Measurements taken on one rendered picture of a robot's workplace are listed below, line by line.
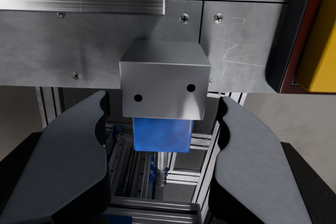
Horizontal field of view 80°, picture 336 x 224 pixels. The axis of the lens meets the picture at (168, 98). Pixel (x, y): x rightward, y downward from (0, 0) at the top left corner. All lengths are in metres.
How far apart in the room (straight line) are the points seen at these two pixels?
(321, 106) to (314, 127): 0.15
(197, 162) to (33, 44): 0.98
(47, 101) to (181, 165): 0.68
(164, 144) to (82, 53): 0.10
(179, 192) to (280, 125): 0.70
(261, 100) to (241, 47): 1.04
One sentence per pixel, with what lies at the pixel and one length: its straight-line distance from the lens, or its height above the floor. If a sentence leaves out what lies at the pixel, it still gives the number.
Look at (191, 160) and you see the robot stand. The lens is 1.07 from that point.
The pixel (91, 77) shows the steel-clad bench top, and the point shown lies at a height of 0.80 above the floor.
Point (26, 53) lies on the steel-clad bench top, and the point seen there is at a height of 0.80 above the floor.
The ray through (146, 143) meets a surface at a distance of 0.15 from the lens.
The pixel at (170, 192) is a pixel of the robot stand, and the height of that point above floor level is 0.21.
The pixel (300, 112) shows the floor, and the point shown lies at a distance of 1.35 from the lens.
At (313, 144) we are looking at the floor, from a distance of 1.55.
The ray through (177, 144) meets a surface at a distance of 0.15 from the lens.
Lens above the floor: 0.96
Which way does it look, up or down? 62 degrees down
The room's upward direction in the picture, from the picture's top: 179 degrees counter-clockwise
